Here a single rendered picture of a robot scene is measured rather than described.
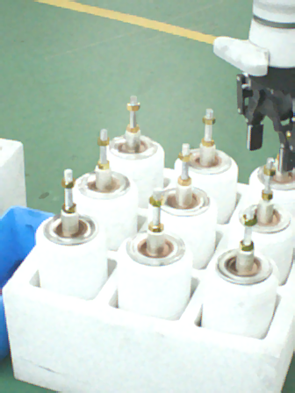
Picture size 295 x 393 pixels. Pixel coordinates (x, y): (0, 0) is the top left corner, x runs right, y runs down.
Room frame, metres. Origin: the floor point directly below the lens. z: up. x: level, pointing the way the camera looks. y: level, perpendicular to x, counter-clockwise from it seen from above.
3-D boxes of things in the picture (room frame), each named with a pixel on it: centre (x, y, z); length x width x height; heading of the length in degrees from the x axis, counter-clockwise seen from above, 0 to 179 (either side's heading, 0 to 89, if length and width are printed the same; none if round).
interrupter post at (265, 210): (0.94, -0.16, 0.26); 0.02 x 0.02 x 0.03
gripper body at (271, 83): (0.94, -0.16, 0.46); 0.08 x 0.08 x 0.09
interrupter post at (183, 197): (0.97, -0.05, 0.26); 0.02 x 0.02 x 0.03
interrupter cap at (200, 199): (0.97, -0.05, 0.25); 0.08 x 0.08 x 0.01
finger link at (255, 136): (0.97, -0.14, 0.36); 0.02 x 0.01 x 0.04; 121
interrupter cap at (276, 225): (0.94, -0.16, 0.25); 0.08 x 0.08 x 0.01
